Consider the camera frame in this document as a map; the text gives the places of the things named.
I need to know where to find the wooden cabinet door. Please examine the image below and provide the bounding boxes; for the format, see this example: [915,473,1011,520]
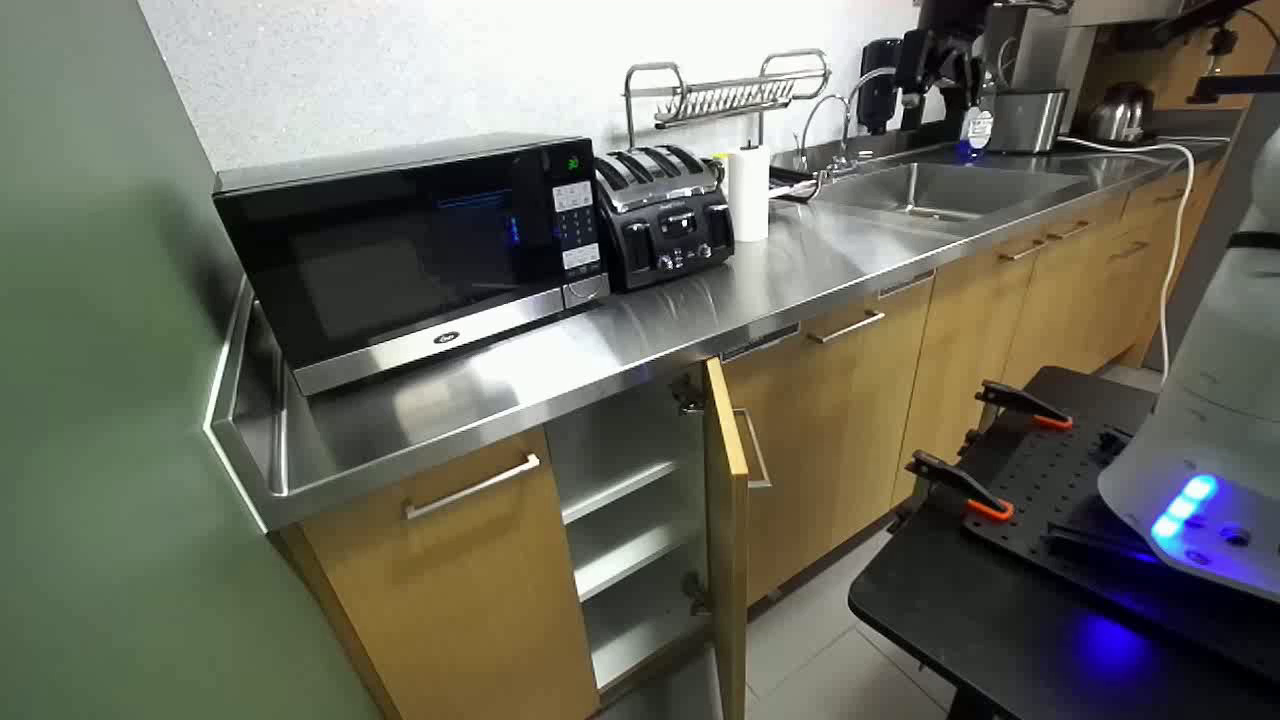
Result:
[715,275,935,611]
[701,358,779,720]
[271,433,605,720]
[1011,176,1184,392]
[905,228,1060,505]

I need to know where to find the steel cabinet shelf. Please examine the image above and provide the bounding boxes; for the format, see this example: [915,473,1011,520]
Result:
[557,457,683,529]
[589,596,713,698]
[572,520,701,605]

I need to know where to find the wooden cabinet door under microwave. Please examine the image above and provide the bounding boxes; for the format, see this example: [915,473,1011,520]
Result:
[271,433,605,720]

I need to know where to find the stainless steel appliance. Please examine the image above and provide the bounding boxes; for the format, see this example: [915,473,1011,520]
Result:
[200,130,1235,535]

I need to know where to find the black four-slot toaster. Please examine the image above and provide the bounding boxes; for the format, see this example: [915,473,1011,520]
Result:
[592,139,739,295]

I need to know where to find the white paper towel roll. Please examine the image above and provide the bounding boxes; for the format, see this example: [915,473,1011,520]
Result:
[722,139,777,244]

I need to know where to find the black microwave oven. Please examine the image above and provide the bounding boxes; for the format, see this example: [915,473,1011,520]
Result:
[211,131,616,400]

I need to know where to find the chrome sink faucet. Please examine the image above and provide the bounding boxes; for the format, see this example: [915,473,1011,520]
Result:
[794,65,905,173]

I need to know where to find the black clamp with orange tips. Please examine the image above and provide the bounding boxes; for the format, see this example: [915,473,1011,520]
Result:
[905,447,1018,529]
[975,375,1081,437]

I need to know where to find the stainless steel sink basin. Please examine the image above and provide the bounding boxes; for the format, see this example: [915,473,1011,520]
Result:
[814,157,1098,223]

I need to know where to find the white round object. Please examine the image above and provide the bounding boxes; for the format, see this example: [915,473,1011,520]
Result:
[954,105,1000,154]

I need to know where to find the black coffee machine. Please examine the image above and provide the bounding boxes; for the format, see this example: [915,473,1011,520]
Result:
[854,0,1000,136]

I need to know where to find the black robot table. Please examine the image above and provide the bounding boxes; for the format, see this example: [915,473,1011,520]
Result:
[846,366,1280,720]

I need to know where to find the square metal container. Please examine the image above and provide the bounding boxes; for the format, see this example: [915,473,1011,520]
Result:
[982,83,1073,157]

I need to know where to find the silver appliance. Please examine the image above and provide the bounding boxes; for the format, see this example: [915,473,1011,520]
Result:
[991,0,1110,97]

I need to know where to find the metal kettle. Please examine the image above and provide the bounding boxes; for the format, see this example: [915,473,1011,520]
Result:
[1090,75,1160,150]

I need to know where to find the silver handle of open door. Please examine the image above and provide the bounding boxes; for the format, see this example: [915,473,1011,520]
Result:
[736,408,777,495]

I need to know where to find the silver cabinet handle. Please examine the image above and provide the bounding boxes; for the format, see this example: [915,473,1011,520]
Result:
[997,233,1060,268]
[805,310,893,349]

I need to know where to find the silver handle under microwave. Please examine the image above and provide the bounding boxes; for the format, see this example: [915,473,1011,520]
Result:
[399,452,548,523]

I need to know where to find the metal wire dish rack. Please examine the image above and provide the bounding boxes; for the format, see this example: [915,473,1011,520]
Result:
[620,45,836,154]

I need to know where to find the white power cable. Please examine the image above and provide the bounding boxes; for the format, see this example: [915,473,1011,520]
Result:
[1055,131,1205,385]

